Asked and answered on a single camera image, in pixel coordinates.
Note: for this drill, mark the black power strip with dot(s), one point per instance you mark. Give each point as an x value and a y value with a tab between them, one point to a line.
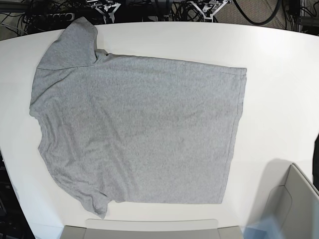
54	17

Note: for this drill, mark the blue blurred object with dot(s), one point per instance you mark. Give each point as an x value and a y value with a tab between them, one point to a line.
266	228

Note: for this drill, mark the beige box at right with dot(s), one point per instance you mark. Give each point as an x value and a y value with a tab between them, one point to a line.
295	206

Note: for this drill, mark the beige box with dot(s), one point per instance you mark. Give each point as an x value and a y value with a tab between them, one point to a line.
192	229
295	206

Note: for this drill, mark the grey T-shirt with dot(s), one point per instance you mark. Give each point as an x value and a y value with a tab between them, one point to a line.
134	129

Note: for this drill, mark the beige box at bottom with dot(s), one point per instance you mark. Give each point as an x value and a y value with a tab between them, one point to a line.
192	229

